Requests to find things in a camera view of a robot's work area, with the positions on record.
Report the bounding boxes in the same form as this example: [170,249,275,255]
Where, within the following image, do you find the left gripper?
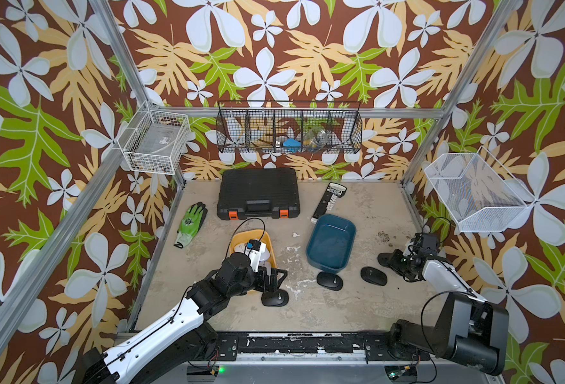
[227,261,287,299]

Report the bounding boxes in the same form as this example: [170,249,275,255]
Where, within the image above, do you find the black mouse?
[261,290,289,307]
[316,271,343,291]
[360,267,388,286]

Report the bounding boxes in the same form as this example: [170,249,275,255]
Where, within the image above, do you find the yellow plastic tray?
[229,230,277,268]

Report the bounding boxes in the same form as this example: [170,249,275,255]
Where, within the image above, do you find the teal plastic tray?
[306,214,357,274]

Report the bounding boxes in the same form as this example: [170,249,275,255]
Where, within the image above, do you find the black bit holder strip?
[311,182,347,224]

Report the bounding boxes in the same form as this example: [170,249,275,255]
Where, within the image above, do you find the white mouse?
[234,243,251,255]

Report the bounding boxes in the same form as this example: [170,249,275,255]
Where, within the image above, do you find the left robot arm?
[72,253,288,383]

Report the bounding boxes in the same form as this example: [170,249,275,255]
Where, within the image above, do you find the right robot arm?
[377,233,509,376]

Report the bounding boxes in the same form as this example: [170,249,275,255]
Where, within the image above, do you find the black tool case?
[217,168,300,221]

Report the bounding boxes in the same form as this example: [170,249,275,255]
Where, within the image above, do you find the green work glove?
[174,202,208,249]

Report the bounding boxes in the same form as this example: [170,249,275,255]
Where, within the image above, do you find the blue object in basket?
[282,139,302,153]

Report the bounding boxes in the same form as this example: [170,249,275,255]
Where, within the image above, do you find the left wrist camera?
[247,239,270,273]

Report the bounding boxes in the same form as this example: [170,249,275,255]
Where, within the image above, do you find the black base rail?
[173,330,431,363]

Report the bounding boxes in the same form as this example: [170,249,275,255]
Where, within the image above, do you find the white wire basket right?
[424,147,535,234]

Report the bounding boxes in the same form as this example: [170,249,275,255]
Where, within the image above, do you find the white wire basket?
[120,109,191,175]
[424,147,535,234]

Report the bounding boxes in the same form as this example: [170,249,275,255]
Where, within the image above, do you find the black wire basket back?
[214,100,363,155]

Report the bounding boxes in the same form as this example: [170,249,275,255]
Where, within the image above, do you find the white wire basket left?
[120,109,191,175]

